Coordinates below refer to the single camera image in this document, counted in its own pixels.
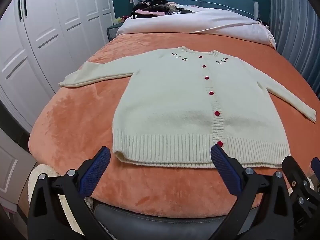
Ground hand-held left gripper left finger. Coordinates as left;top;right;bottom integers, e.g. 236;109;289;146
27;146;111;240

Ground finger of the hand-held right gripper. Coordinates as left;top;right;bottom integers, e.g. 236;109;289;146
282;155;313;193
311;157;320;178

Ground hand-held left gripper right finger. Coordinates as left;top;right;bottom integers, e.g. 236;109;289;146
211;144;298;240

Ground cream knit cardigan red buttons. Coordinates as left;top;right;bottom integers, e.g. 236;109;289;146
59;46;317;168

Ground pile of dark clothes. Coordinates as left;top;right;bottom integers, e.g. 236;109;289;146
132;0;193;20

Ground orange plush blanket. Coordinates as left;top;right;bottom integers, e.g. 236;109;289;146
29;32;320;217

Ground black padded seat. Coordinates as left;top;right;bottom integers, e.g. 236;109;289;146
93;203;253;240

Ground beige panelled door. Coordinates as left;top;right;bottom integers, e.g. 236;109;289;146
0;127;37;205

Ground grey nightstand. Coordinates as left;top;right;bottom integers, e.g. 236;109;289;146
107;23;125;43

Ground grey pleated curtain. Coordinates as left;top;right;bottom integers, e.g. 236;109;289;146
268;0;320;93

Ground white panelled wardrobe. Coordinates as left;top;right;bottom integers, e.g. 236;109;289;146
0;0;116;133

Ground white duvet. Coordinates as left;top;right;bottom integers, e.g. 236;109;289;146
116;4;277;50

